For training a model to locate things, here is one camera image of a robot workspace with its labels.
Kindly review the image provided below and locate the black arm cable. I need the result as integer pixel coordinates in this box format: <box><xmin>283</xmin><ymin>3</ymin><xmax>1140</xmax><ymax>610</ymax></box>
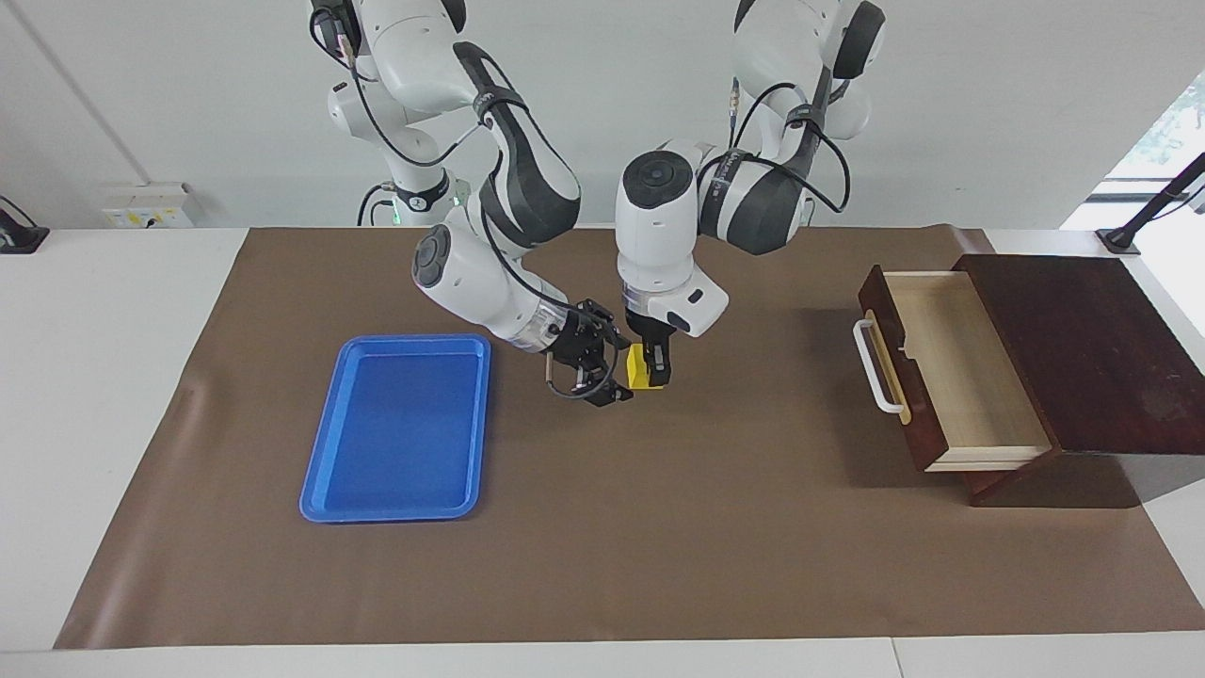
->
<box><xmin>325</xmin><ymin>19</ymin><xmax>596</xmax><ymax>400</ymax></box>
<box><xmin>727</xmin><ymin>75</ymin><xmax>853</xmax><ymax>216</ymax></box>

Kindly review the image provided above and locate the bright window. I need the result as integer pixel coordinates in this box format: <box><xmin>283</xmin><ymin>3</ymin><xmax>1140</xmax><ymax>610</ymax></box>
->
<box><xmin>1101</xmin><ymin>73</ymin><xmax>1205</xmax><ymax>203</ymax></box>

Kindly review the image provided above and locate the brown table mat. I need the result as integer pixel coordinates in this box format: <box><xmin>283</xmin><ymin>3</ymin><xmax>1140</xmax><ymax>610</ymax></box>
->
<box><xmin>54</xmin><ymin>224</ymin><xmax>1205</xmax><ymax>651</ymax></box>

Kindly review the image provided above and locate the dark wooden cabinet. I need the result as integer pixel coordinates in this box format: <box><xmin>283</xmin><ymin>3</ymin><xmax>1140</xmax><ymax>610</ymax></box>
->
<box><xmin>956</xmin><ymin>254</ymin><xmax>1205</xmax><ymax>509</ymax></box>

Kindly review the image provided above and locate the blue plastic tray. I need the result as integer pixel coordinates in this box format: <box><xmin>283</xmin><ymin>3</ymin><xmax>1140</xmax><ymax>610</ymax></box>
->
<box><xmin>298</xmin><ymin>332</ymin><xmax>492</xmax><ymax>525</ymax></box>

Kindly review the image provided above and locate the wooden drawer with white handle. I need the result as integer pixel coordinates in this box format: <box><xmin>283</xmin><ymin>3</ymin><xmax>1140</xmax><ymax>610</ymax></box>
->
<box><xmin>852</xmin><ymin>266</ymin><xmax>1055</xmax><ymax>474</ymax></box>

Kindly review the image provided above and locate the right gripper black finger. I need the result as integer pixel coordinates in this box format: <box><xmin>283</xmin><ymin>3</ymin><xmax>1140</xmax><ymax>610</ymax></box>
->
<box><xmin>579</xmin><ymin>299</ymin><xmax>633</xmax><ymax>350</ymax></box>
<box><xmin>584</xmin><ymin>372</ymin><xmax>634</xmax><ymax>408</ymax></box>

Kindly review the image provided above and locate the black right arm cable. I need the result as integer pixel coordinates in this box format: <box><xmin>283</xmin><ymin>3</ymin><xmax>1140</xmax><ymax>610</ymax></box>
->
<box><xmin>325</xmin><ymin>19</ymin><xmax>596</xmax><ymax>400</ymax></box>

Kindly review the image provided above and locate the black base cable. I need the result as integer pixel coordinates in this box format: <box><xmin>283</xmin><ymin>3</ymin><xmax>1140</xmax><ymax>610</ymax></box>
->
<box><xmin>356</xmin><ymin>182</ymin><xmax>396</xmax><ymax>227</ymax></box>

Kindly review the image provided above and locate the white wall cable conduit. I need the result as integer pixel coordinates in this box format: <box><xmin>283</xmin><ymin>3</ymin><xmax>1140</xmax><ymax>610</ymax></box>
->
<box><xmin>14</xmin><ymin>0</ymin><xmax>152</xmax><ymax>186</ymax></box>

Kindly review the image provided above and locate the black stand base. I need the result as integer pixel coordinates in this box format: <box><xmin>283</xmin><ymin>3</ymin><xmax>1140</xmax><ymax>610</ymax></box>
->
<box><xmin>0</xmin><ymin>195</ymin><xmax>50</xmax><ymax>255</ymax></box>

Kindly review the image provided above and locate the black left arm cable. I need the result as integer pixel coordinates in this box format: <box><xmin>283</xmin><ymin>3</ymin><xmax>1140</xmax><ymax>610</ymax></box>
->
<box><xmin>727</xmin><ymin>75</ymin><xmax>853</xmax><ymax>216</ymax></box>

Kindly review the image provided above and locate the white wall socket box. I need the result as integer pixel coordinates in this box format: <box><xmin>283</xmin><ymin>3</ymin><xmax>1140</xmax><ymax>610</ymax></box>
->
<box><xmin>102</xmin><ymin>182</ymin><xmax>196</xmax><ymax>229</ymax></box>

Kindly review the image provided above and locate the yellow block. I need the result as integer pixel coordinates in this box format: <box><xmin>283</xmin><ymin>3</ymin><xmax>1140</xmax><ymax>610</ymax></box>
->
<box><xmin>626</xmin><ymin>344</ymin><xmax>671</xmax><ymax>391</ymax></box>

